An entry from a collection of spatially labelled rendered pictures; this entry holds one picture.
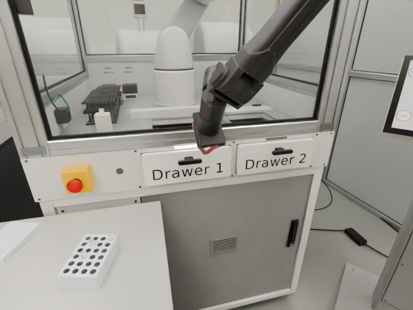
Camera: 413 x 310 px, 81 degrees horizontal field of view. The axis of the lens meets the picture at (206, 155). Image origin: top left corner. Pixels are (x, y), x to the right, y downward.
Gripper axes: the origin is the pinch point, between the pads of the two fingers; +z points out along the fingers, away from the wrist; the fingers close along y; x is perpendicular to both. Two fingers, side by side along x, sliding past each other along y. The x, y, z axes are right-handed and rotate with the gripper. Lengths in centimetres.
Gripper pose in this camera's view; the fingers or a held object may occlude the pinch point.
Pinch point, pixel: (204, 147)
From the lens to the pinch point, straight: 68.2
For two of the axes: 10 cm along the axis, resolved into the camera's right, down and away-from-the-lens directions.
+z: -1.2, 5.2, 8.5
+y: -2.1, -8.4, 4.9
